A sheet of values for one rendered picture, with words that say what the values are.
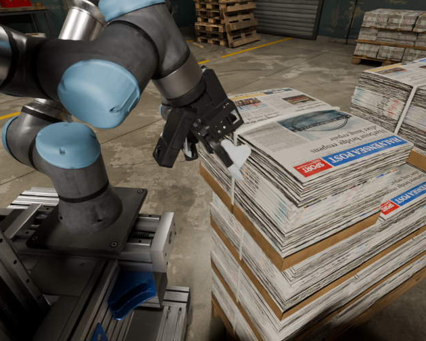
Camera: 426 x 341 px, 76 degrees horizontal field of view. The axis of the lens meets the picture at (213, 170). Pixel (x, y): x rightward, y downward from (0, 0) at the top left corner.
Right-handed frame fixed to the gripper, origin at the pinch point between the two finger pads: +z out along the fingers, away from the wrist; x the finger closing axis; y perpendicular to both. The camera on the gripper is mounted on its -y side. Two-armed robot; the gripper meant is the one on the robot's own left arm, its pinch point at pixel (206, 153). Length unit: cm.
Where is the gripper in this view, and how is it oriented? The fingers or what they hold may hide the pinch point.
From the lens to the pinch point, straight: 88.3
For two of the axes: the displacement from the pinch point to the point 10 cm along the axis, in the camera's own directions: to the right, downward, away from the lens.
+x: 8.8, -2.8, 3.9
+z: 4.7, 5.1, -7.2
